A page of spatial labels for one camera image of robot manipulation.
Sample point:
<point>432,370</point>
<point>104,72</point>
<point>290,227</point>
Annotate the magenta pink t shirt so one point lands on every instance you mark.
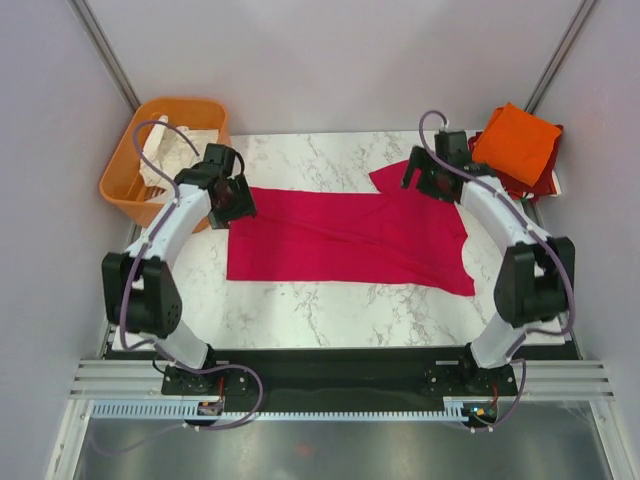
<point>390,236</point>

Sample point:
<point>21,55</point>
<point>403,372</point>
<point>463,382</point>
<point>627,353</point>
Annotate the white crumpled t shirt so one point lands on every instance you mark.
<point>170,153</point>

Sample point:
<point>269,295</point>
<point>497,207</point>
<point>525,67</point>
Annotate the aluminium frame rail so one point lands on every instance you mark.
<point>562,380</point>

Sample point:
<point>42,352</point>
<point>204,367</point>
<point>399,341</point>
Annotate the orange folded t shirt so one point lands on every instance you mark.
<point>516,143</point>

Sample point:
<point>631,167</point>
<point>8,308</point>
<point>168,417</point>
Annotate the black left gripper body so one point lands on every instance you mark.
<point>237,205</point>

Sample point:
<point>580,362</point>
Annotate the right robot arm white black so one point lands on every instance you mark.
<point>534,290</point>

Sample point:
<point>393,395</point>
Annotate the white slotted cable duct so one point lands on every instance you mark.
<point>192,410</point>

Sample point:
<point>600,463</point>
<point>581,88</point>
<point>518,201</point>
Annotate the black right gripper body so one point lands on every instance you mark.
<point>430,182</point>

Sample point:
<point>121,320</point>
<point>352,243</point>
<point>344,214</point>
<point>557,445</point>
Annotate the left corner metal post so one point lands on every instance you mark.
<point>101,44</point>

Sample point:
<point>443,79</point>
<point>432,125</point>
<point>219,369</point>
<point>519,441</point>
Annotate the right corner metal post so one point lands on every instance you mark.
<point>568,40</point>

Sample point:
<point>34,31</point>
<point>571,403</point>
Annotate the dark red folded t shirt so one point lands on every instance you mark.
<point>548,184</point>

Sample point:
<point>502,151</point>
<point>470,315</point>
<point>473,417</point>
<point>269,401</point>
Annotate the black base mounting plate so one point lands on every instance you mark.
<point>347,379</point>

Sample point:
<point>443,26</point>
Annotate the orange plastic basket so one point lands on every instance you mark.
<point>122,184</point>

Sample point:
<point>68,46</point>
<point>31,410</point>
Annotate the corner metal post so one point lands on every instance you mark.
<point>568,40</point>
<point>101,44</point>

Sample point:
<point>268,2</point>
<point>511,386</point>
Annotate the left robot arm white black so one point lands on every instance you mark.
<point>140,294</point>

